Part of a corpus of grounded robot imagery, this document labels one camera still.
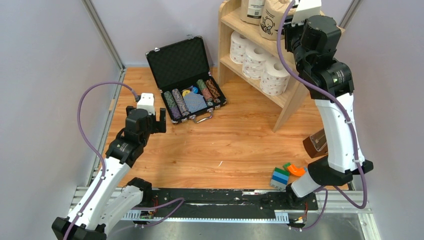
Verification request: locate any floral toilet roll two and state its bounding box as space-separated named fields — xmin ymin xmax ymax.
xmin=259 ymin=56 xmax=291 ymax=96

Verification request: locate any floral toilet roll one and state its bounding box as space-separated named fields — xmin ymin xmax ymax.
xmin=242 ymin=43 xmax=271 ymax=80

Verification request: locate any brown roll labelled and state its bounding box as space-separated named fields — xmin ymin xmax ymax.
xmin=239 ymin=0 xmax=265 ymax=25

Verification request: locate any floral toilet roll three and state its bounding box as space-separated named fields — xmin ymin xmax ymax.
xmin=229 ymin=31 xmax=252 ymax=65

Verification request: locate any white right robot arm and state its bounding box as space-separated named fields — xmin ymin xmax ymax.
xmin=282 ymin=15 xmax=374 ymax=209

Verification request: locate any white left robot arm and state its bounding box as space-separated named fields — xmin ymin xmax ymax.
xmin=51 ymin=106 xmax=167 ymax=240

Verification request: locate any black poker chip case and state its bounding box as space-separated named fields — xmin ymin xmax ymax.
xmin=145 ymin=36 xmax=227 ymax=124

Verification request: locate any brown metronome with glass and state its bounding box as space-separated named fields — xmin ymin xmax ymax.
xmin=302 ymin=129 xmax=328 ymax=158

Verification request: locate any orange curved toy piece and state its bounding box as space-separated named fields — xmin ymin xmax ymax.
xmin=283 ymin=162 xmax=308 ymax=177

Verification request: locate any blue green block stack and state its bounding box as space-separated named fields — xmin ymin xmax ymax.
xmin=269 ymin=167 xmax=290 ymax=191

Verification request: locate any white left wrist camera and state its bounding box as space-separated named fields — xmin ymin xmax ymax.
xmin=136 ymin=93 xmax=156 ymax=115

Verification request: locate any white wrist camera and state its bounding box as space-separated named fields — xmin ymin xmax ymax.
xmin=291 ymin=0 xmax=322 ymax=27
xmin=136 ymin=93 xmax=156 ymax=115

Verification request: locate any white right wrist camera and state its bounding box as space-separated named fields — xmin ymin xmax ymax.
xmin=291 ymin=0 xmax=322 ymax=27

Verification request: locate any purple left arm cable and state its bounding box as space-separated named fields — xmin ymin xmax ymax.
xmin=62 ymin=81 xmax=186 ymax=240

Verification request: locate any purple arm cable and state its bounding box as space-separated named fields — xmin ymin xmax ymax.
xmin=62 ymin=81 xmax=186 ymax=240
xmin=276 ymin=0 xmax=369 ymax=232

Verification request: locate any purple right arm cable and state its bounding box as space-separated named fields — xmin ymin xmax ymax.
xmin=276 ymin=0 xmax=369 ymax=232

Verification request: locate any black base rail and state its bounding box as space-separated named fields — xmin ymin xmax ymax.
xmin=138 ymin=188 xmax=318 ymax=220

